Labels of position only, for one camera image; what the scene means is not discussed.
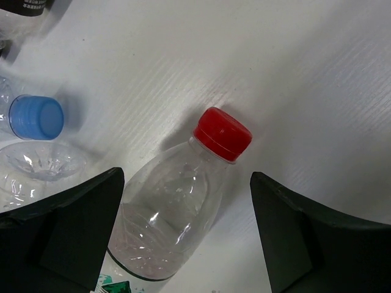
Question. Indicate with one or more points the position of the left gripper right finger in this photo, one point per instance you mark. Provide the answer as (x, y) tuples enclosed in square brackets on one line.
[(309, 247)]

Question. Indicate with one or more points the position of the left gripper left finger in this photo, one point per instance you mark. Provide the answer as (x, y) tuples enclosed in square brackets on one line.
[(58, 244)]

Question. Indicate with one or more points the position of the black label small bottle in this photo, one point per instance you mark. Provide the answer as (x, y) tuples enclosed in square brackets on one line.
[(25, 21)]

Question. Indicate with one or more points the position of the red label red-cap bottle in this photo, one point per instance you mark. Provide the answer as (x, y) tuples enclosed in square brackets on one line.
[(169, 206)]

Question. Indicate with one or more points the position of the light-blue label bottle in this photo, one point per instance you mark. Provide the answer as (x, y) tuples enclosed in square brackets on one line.
[(29, 117)]

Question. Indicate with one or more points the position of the dark-blue label bottle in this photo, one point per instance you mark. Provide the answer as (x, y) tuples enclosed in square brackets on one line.
[(34, 170)]

